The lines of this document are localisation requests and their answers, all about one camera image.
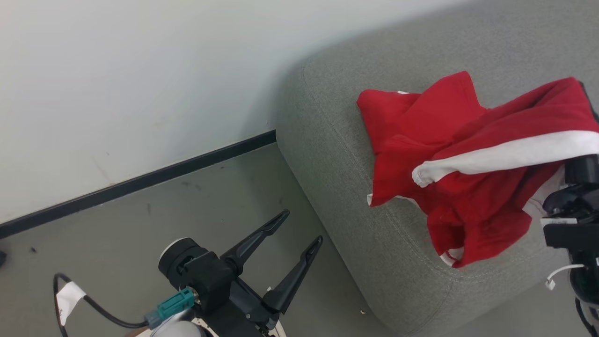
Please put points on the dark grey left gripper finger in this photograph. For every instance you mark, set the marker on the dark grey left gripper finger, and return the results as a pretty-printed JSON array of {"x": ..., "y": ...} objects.
[
  {"x": 255, "y": 239},
  {"x": 295, "y": 274}
]

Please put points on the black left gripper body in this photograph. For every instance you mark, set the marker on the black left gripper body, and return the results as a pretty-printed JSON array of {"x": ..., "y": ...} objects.
[{"x": 243, "y": 311}]

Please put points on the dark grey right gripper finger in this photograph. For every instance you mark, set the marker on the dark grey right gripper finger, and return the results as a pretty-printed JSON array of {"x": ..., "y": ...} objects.
[{"x": 590, "y": 100}]

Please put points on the red and white garment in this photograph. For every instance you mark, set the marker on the red and white garment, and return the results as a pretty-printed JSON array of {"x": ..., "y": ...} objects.
[{"x": 468, "y": 154}]

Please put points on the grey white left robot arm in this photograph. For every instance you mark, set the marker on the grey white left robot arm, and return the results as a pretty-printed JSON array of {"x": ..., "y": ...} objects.
[{"x": 180, "y": 330}]

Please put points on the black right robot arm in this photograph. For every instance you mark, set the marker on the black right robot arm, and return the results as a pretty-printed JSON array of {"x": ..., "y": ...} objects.
[{"x": 587, "y": 281}]

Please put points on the grey fabric sofa seat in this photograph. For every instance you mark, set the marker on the grey fabric sofa seat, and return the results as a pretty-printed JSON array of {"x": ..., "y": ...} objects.
[{"x": 337, "y": 121}]

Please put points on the black left wrist camera unit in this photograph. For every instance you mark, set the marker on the black left wrist camera unit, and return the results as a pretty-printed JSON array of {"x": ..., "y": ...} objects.
[{"x": 201, "y": 271}]

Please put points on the black wrist camera unit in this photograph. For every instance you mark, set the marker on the black wrist camera unit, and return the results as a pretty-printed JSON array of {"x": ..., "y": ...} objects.
[
  {"x": 573, "y": 210},
  {"x": 201, "y": 271}
]

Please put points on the black right wrist camera unit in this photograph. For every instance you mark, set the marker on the black right wrist camera unit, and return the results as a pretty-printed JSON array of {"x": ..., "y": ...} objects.
[{"x": 573, "y": 210}]

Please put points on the black wall baseboard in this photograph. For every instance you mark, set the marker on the black wall baseboard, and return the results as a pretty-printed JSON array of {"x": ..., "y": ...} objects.
[{"x": 140, "y": 180}]

